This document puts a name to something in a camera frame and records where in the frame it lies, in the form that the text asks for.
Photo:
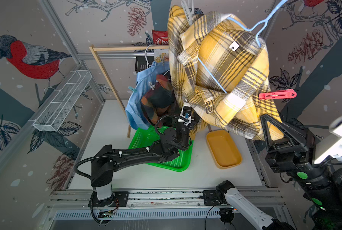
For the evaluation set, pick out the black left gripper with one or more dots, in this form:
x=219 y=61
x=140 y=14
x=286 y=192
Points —
x=195 y=117

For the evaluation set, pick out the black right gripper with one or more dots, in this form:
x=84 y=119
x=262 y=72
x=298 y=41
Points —
x=286 y=160

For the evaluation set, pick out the red plastic clothespin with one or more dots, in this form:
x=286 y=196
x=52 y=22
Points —
x=282 y=94

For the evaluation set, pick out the yellow plaid long-sleeve shirt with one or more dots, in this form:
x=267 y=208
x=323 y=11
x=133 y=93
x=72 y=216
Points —
x=220 y=70

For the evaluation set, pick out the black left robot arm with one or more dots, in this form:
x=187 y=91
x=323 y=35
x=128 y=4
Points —
x=101 y=167

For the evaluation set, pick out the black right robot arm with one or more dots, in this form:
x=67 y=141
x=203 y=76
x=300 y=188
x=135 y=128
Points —
x=324 y=189

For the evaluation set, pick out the light blue long-sleeve shirt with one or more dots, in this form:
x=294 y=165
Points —
x=133 y=109

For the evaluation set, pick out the dark multicolour plaid shirt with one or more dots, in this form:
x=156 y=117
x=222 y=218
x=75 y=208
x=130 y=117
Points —
x=159 y=100

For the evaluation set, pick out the yellow plastic tray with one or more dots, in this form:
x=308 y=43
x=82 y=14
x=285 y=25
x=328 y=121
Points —
x=223 y=149

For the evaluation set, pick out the white clothespin on dark shirt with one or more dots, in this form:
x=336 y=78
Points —
x=151 y=85

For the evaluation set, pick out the white cassava chips bag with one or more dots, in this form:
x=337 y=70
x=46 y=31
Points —
x=161 y=55

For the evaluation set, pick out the red Chuba chips bag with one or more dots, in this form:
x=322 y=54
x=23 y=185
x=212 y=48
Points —
x=160 y=38

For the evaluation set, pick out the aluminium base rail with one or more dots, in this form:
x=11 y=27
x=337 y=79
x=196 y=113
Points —
x=165 y=198

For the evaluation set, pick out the white wire hanger left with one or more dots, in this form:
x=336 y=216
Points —
x=148 y=56

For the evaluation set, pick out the black wall-mounted basket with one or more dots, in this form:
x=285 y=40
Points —
x=142 y=63

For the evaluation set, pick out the aluminium frame corner post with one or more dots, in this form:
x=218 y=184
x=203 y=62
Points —
x=62 y=32

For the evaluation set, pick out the wooden clothes rack frame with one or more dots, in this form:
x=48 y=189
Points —
x=99 y=62

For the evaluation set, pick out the white wire mesh shelf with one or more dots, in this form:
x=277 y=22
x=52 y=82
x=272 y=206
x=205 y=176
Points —
x=63 y=101

